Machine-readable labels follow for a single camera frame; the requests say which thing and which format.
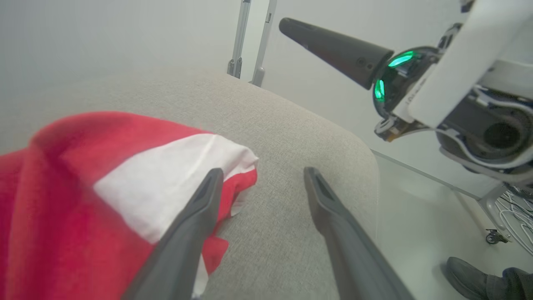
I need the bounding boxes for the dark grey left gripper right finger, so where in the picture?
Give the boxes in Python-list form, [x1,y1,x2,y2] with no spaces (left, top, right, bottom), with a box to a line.
[303,167,417,300]

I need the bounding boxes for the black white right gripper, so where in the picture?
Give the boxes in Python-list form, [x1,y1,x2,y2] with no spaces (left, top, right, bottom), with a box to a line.
[372,0,533,143]

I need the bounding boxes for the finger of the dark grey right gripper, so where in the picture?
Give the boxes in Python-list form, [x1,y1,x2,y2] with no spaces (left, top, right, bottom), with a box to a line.
[278,17,394,90]

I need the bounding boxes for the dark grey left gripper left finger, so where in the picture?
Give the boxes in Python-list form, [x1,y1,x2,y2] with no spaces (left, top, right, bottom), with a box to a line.
[121,168,224,300]

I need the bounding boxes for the red shorts with white stripe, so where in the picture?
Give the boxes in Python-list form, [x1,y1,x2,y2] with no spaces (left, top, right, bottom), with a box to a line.
[0,111,259,300]

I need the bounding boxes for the grey fabric sofa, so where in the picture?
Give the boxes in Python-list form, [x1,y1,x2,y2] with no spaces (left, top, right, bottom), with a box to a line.
[0,69,380,300]

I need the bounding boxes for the dark grey shoe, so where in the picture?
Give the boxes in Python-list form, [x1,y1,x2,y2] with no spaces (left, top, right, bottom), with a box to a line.
[445,257,502,300]

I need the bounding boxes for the grey metal stand leg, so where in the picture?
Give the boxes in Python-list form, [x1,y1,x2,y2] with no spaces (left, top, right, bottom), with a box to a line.
[477,182,515,242]

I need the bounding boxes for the small black caster wheel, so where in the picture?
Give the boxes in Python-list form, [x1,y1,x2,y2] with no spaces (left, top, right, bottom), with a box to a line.
[485,228,509,245]

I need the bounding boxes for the dark trouser leg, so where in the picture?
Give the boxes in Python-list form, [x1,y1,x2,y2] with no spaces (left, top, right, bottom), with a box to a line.
[485,267,533,300]

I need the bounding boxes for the grey metal upright post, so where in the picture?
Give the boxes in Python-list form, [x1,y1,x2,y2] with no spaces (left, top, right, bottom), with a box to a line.
[227,0,278,88]

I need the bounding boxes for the white cable bundle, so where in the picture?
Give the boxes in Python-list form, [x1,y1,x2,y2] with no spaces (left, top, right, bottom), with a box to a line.
[496,188,533,255]

